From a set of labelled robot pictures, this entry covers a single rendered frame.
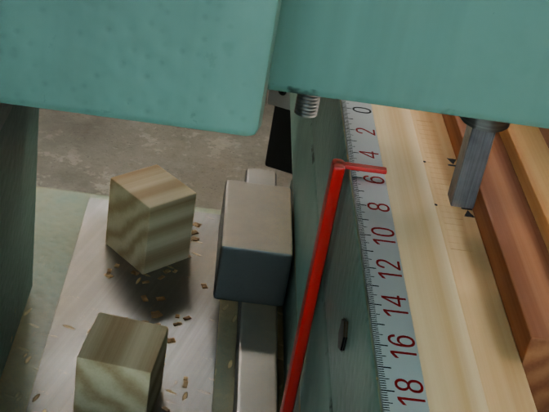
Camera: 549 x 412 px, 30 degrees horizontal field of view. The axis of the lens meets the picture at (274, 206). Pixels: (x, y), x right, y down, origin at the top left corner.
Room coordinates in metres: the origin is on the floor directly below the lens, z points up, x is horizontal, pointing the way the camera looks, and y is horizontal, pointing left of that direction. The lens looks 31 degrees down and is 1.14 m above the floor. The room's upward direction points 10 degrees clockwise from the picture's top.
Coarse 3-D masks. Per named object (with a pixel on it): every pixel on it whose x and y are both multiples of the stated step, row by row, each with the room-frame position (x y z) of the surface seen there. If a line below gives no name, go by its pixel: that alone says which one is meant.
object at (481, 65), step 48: (288, 0) 0.31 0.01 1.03; (336, 0) 0.31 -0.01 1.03; (384, 0) 0.31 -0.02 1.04; (432, 0) 0.31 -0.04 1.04; (480, 0) 0.31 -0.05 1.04; (528, 0) 0.31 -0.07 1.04; (288, 48) 0.31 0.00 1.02; (336, 48) 0.31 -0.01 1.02; (384, 48) 0.31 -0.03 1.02; (432, 48) 0.31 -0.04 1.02; (480, 48) 0.31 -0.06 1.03; (528, 48) 0.31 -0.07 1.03; (336, 96) 0.31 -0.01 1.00; (384, 96) 0.31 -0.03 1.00; (432, 96) 0.31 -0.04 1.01; (480, 96) 0.31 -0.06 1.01; (528, 96) 0.31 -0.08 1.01
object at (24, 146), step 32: (32, 128) 0.42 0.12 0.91; (0, 160) 0.35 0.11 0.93; (32, 160) 0.42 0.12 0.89; (0, 192) 0.35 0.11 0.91; (32, 192) 0.42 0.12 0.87; (0, 224) 0.35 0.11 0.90; (32, 224) 0.42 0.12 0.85; (0, 256) 0.35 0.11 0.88; (32, 256) 0.43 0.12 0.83; (0, 288) 0.35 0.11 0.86; (0, 320) 0.36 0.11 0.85; (0, 352) 0.36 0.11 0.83
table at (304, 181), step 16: (304, 128) 0.52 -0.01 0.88; (304, 144) 0.51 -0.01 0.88; (304, 160) 0.49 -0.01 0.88; (304, 176) 0.48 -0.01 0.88; (304, 192) 0.47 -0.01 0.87; (304, 208) 0.45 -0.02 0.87; (304, 224) 0.44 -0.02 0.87; (304, 240) 0.43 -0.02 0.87; (304, 256) 0.42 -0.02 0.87; (304, 272) 0.41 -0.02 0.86; (304, 288) 0.40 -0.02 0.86; (320, 288) 0.35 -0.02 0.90; (320, 304) 0.34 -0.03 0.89; (320, 320) 0.33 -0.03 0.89; (320, 336) 0.33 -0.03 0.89; (320, 352) 0.32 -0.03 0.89; (304, 368) 0.35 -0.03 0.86; (320, 368) 0.31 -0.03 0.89; (304, 384) 0.34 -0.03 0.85; (320, 384) 0.30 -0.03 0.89; (304, 400) 0.33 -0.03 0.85; (320, 400) 0.30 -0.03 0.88
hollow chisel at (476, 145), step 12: (468, 132) 0.35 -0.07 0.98; (480, 132) 0.34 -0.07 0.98; (492, 132) 0.34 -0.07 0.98; (468, 144) 0.34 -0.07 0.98; (480, 144) 0.34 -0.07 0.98; (492, 144) 0.34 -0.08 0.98; (468, 156) 0.34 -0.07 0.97; (480, 156) 0.34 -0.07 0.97; (456, 168) 0.35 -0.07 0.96; (468, 168) 0.34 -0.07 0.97; (480, 168) 0.34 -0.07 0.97; (456, 180) 0.35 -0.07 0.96; (468, 180) 0.34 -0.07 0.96; (480, 180) 0.34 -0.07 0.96; (456, 192) 0.34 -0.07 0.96; (468, 192) 0.34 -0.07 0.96; (456, 204) 0.34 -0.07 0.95; (468, 204) 0.34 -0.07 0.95
